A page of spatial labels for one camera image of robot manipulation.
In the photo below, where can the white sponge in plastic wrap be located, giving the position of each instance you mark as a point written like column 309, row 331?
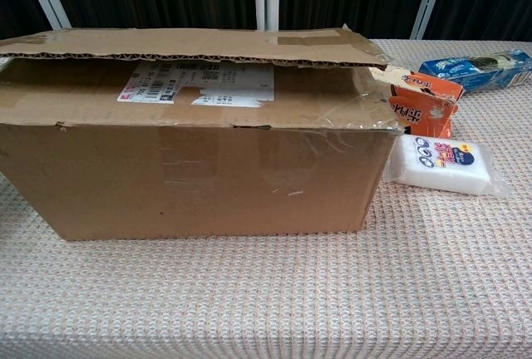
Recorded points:
column 444, row 168

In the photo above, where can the blue cookie pack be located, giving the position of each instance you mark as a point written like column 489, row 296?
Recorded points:
column 478, row 72

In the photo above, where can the brown cardboard box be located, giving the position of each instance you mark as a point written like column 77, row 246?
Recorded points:
column 187, row 176

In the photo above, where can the orange snack box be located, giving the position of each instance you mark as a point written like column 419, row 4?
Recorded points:
column 428, row 105

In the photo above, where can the beige woven tablecloth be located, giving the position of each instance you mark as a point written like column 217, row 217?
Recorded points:
column 266, row 292

